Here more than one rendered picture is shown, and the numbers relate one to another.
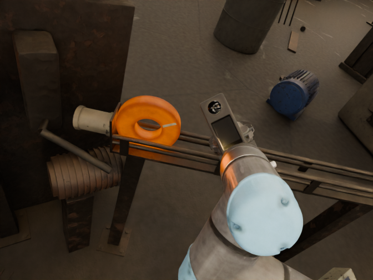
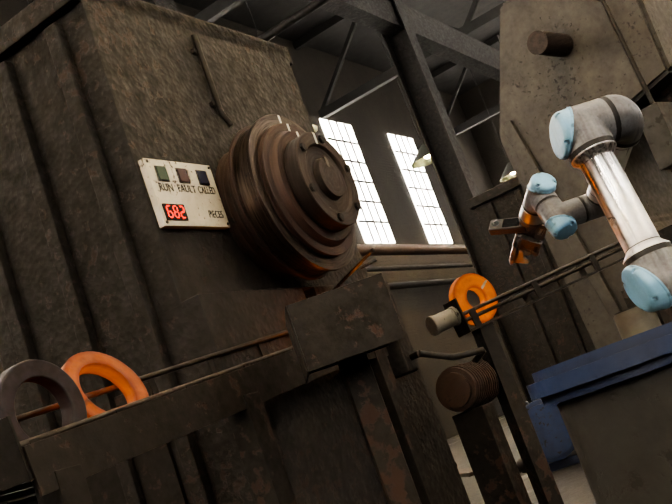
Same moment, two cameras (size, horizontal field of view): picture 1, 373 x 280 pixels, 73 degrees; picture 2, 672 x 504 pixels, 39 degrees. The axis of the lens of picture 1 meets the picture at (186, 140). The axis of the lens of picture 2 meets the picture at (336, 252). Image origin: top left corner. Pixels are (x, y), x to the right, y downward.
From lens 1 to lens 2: 263 cm
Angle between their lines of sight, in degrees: 56
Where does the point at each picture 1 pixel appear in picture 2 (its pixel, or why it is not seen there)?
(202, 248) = (544, 210)
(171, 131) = (489, 289)
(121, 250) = not seen: outside the picture
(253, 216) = (536, 179)
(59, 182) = (464, 369)
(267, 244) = (549, 182)
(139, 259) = not seen: outside the picture
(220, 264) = (552, 204)
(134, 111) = (460, 287)
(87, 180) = (477, 370)
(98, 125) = (449, 313)
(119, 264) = not seen: outside the picture
